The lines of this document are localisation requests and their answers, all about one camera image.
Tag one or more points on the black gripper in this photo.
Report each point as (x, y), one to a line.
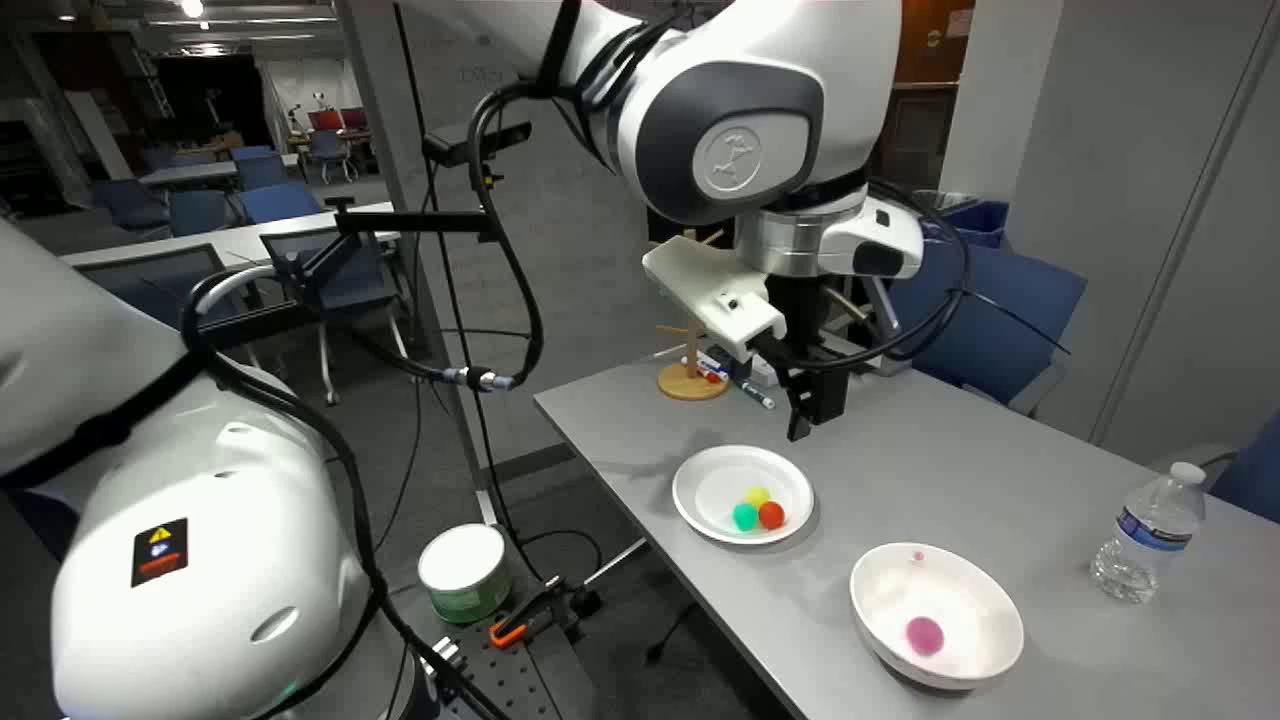
(803, 323)

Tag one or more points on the green ball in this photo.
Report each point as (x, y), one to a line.
(746, 517)

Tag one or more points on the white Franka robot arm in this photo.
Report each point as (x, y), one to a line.
(803, 55)

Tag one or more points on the yellow ball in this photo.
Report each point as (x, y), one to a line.
(759, 497)

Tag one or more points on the orange ball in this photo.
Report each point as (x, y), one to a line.
(775, 512)

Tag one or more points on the white bowl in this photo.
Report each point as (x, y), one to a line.
(961, 603)

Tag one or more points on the pink ball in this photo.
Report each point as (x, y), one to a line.
(925, 632)

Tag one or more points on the white foam plate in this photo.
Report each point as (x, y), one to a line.
(721, 478)

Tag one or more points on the round wooden stand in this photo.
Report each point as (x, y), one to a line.
(685, 381)

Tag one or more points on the blue office chair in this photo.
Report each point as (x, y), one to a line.
(1258, 475)
(1002, 313)

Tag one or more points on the blue bin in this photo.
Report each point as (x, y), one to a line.
(981, 221)

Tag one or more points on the clear plastic water bottle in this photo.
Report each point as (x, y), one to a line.
(1144, 535)

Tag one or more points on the orange and black clamp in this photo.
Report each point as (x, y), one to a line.
(522, 622)

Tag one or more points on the green tub with white lid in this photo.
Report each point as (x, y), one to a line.
(461, 565)

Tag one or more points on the dark blue metal-legged chair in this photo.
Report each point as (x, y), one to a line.
(348, 276)

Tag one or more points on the blue background chair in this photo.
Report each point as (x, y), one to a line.
(201, 211)
(129, 207)
(279, 201)

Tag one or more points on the white background table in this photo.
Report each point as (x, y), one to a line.
(232, 240)

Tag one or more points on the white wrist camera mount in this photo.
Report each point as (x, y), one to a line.
(713, 300)

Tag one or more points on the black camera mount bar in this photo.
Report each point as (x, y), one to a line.
(404, 221)

